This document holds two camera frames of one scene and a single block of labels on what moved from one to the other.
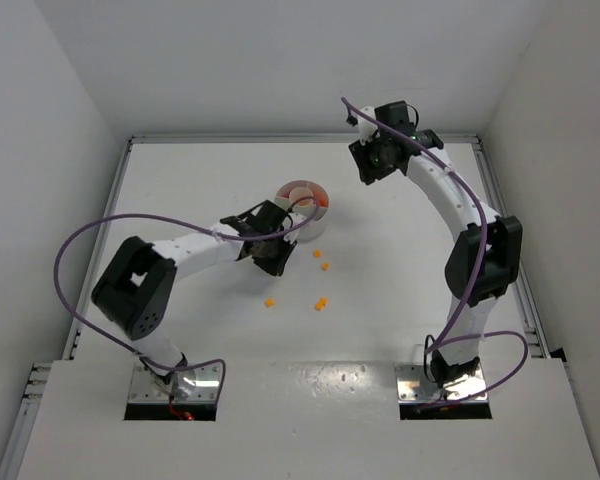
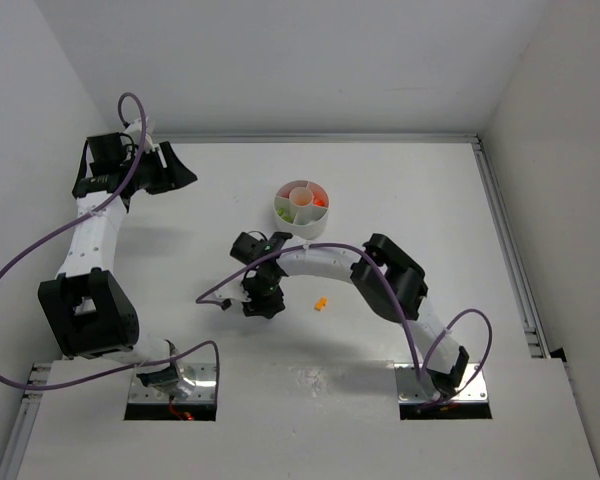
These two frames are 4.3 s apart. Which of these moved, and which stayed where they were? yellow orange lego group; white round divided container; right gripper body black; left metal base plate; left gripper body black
Moved: right gripper body black; left gripper body black
Stayed: yellow orange lego group; left metal base plate; white round divided container
